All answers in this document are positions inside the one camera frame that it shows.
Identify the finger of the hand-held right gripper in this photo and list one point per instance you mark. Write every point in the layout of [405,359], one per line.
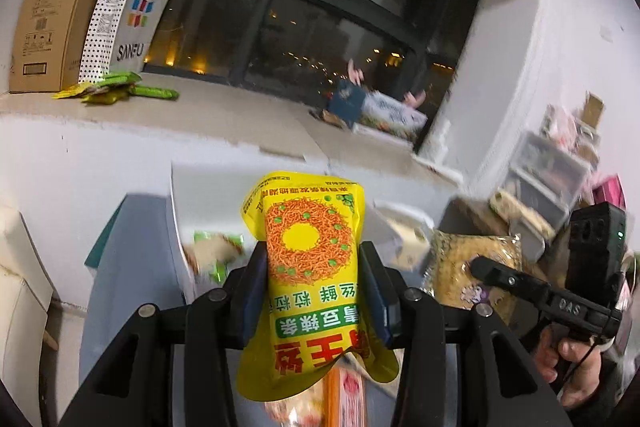
[505,277]

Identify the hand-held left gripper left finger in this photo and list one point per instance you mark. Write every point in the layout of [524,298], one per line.
[252,294]

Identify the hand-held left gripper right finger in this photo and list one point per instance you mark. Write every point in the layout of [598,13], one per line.
[378,302]

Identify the clear cookie packet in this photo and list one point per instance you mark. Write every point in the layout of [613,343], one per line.
[450,267]

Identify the green-cream striped snack packet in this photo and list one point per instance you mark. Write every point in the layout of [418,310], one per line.
[215,252]

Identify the yellow snack packet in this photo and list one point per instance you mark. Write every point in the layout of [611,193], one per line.
[305,267]

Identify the white box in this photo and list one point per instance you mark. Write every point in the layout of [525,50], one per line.
[210,207]

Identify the person's right hand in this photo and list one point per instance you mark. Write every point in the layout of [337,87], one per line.
[575,367]

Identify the grey rounded device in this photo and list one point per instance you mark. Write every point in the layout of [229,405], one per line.
[530,244]

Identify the magenta box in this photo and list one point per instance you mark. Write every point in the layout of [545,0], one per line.
[610,192]

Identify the yellow tissue pack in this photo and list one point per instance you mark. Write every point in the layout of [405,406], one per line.
[405,232]

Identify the clear plastic drawer unit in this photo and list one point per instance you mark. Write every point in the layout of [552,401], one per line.
[545,177]

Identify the orange snack packet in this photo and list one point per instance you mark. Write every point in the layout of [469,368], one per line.
[345,397]

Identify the pink packaged goods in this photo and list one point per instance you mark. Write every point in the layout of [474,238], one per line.
[570,132]

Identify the beige snack packet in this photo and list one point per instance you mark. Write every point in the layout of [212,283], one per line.
[295,409]

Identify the blue-green printed box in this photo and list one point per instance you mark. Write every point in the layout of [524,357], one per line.
[380,112]

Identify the brown wrapper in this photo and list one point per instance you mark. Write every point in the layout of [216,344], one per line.
[327,117]

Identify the pink plastic hanger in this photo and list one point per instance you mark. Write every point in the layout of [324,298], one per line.
[356,72]
[415,98]

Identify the cream armchair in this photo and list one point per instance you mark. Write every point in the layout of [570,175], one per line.
[22,307]

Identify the pile of green sachets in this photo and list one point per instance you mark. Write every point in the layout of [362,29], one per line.
[117,88]

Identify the dark glass window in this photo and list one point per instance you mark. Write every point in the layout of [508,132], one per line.
[300,7]

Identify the white shopping bag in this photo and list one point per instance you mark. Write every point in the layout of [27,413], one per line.
[145,17]

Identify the polka-dot paper bag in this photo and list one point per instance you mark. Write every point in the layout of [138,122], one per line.
[107,22]

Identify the brown cardboard box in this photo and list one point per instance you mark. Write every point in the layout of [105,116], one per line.
[55,17]

